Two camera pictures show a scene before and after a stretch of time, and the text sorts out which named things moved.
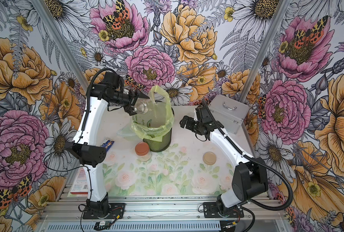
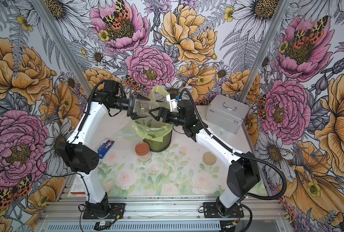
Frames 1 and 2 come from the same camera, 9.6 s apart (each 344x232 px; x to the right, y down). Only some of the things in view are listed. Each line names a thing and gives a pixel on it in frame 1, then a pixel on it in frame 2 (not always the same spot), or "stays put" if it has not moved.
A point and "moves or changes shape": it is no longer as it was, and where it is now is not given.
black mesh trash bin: (158, 146) stays put
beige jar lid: (209, 158) stays put
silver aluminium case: (229, 112) stays put
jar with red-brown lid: (142, 151) stays put
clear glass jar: (142, 105) moves or changes shape
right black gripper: (188, 126) -> (161, 113)
